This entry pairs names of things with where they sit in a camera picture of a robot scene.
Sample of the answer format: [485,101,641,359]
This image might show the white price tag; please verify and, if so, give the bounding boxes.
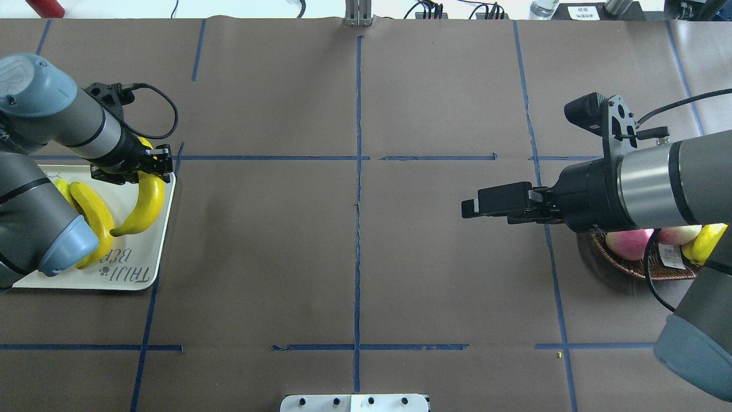
[657,243,687,270]

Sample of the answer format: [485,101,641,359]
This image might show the grey metal post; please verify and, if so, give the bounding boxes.
[344,0,373,27]

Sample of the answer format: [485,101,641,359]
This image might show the pale white apple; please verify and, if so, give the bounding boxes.
[656,225,703,245]

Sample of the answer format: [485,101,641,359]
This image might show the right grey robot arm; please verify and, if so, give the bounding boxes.
[460,131,731,402]

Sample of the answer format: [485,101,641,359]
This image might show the white bear tray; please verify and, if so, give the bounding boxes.
[14,165,176,291]

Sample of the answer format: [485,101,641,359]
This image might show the yellow pear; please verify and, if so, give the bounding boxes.
[681,223,729,266]

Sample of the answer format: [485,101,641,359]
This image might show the red cylinder object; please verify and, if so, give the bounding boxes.
[26,0,66,19]

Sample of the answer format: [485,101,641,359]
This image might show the brown wicker basket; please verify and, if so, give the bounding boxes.
[587,230,701,281]

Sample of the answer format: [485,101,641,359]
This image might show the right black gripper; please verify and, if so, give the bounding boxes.
[461,159,638,233]

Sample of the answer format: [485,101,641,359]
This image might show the clear plastic bottle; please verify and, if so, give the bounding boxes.
[529,0,560,20]

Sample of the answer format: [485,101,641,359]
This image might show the smooth yellow banana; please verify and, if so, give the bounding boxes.
[70,182,114,270]

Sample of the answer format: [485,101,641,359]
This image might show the black cables at edge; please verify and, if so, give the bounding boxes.
[403,0,507,21]

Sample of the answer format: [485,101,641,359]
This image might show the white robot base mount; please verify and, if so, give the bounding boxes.
[280,393,431,411]

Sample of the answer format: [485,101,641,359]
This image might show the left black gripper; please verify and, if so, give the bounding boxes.
[90,134,173,185]

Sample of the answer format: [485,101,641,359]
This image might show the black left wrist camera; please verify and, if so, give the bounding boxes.
[83,82,135,123]

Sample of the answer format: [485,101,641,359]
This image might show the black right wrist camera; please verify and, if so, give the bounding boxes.
[564,92,670,159]

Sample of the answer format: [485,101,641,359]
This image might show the yellow-green ridged banana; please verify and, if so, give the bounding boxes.
[53,177,75,208]

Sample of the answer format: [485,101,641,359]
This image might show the pink red apple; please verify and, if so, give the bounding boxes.
[606,229,654,261]

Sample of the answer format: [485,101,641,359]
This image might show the black box white label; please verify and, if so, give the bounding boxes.
[550,1,666,22]

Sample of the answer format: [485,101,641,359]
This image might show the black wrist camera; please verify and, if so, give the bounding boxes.
[83,82,135,123]
[564,92,670,159]

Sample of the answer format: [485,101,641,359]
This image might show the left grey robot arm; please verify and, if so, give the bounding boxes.
[2,53,180,291]

